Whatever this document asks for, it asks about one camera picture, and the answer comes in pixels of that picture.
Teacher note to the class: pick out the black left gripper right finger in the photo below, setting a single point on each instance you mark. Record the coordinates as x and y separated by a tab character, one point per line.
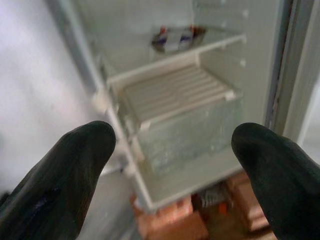
282	180

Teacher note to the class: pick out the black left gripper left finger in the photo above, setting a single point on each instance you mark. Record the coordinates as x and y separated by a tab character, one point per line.
57	185

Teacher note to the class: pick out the red brick fridge base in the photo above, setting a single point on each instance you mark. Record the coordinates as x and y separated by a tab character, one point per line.
172	220

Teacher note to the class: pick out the white trimmed glass fridge shelf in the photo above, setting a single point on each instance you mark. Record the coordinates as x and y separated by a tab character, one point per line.
180	58

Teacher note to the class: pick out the silver white fridge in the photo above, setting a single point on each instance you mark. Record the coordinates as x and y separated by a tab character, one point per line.
220	22

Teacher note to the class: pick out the clear plastic crisper drawer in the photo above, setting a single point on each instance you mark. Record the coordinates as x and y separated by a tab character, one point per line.
190	140

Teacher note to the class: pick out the white ribbed crisper cover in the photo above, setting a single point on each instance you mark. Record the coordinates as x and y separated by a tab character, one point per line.
175	87

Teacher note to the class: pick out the blue white food packet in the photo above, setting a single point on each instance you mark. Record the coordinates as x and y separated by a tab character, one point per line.
177	40

